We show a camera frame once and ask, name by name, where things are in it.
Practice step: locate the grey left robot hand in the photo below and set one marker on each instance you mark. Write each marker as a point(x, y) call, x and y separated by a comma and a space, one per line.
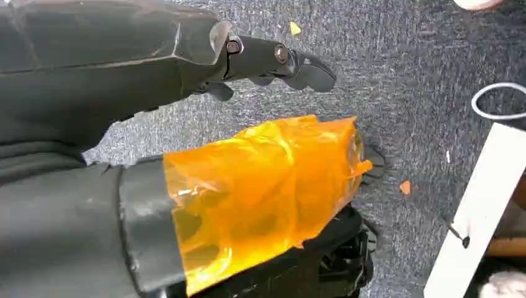
point(74, 238)

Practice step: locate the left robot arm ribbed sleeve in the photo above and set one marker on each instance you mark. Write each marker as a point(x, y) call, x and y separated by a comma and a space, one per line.
point(37, 162)

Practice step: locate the yellow paper scrap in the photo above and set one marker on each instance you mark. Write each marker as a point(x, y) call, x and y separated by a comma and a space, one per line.
point(294, 28)

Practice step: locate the orange paper scrap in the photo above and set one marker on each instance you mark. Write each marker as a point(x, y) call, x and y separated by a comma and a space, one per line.
point(405, 187)

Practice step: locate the white desk leg panel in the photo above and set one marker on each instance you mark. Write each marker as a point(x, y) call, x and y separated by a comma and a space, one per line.
point(481, 214)

